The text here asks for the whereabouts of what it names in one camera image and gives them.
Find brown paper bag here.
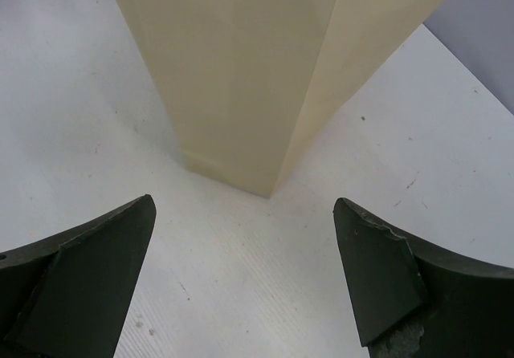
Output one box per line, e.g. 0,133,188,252
116,0,444,197

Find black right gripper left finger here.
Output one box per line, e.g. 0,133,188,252
1,194,156,357

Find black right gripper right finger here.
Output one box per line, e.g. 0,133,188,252
333,197,513,357

